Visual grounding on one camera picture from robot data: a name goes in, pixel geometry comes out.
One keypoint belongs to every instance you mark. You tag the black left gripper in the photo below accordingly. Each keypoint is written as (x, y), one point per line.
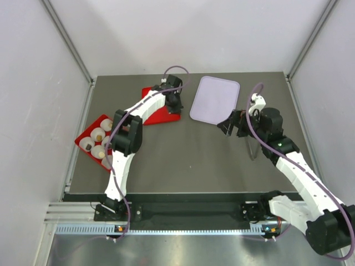
(178, 107)

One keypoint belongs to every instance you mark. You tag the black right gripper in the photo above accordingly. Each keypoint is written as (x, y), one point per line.
(238, 118)

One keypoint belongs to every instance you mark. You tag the red box lid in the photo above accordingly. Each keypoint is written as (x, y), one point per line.
(156, 111)

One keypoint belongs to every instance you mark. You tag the metal tongs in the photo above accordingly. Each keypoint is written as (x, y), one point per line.
(253, 148)

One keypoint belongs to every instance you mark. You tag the red chocolate box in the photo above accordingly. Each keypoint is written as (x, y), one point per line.
(118, 151)

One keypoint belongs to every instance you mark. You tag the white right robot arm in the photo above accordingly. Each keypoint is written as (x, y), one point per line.
(326, 222)

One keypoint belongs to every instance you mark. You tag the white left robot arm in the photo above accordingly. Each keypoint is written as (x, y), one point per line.
(113, 198)

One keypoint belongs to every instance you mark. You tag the lavender plastic tray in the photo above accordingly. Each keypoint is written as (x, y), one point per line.
(214, 100)

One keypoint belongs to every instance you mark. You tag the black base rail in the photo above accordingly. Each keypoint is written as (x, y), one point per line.
(183, 211)

